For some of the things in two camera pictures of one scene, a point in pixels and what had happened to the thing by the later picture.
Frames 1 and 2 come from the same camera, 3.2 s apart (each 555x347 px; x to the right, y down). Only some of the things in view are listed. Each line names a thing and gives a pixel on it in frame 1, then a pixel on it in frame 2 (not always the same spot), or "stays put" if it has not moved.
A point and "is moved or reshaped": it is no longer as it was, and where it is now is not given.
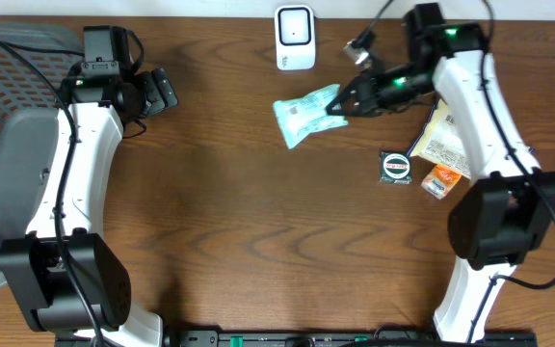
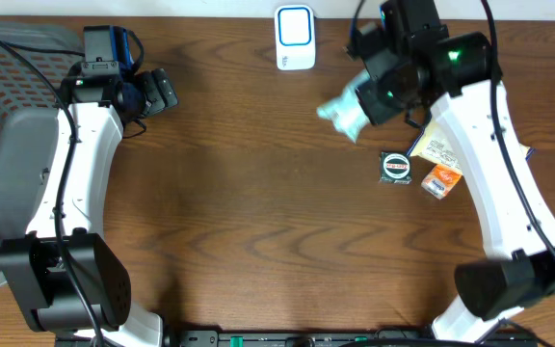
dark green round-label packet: (395, 168) stays put
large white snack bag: (440, 142) stays put
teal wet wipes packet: (305, 115) is moved or reshaped
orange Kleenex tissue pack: (440, 181) stays put
